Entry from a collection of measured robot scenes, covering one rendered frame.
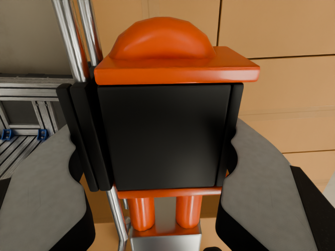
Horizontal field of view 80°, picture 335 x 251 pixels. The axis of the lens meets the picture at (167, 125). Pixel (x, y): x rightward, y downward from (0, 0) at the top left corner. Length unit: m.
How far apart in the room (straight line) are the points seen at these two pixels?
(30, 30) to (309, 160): 1.48
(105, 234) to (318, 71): 0.79
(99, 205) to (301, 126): 0.77
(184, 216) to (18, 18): 1.29
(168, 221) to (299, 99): 0.74
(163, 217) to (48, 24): 1.21
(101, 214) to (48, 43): 1.05
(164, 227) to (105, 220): 0.27
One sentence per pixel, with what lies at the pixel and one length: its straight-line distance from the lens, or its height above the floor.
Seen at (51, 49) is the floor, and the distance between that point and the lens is 1.33.
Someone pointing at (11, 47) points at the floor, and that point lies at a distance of 1.43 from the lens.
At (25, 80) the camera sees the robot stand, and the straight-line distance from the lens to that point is 1.23.
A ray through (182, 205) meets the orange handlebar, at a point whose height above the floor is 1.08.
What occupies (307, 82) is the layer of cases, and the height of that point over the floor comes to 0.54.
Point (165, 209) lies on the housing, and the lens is 0.20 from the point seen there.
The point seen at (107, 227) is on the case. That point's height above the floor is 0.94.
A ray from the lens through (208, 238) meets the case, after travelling 0.51.
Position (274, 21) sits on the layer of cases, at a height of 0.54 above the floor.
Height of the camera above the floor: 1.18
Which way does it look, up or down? 58 degrees down
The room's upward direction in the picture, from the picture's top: 174 degrees clockwise
